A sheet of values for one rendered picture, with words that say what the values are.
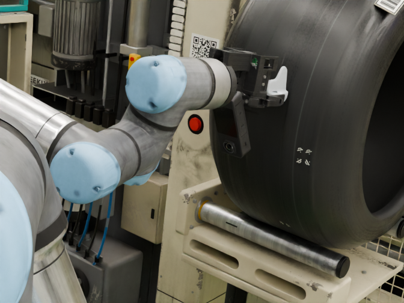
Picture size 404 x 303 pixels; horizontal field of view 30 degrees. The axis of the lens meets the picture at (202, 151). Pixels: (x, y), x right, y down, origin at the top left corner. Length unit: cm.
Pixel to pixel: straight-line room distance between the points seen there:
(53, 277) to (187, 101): 43
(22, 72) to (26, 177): 112
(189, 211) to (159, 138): 57
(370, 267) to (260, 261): 31
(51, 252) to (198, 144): 105
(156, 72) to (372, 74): 45
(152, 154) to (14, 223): 57
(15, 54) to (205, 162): 47
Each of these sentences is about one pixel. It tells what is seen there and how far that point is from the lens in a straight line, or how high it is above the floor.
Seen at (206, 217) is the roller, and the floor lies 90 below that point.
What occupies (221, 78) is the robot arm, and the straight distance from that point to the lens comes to 107.
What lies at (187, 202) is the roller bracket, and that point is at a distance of 158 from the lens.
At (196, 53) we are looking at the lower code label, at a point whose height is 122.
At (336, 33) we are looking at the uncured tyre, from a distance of 129.
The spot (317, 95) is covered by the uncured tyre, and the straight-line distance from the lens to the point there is 127.
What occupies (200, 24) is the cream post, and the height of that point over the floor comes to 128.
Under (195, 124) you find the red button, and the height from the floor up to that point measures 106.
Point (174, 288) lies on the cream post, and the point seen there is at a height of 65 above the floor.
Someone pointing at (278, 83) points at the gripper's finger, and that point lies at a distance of 123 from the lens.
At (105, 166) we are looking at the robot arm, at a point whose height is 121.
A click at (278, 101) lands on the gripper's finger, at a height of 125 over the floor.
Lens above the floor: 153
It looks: 18 degrees down
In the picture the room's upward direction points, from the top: 7 degrees clockwise
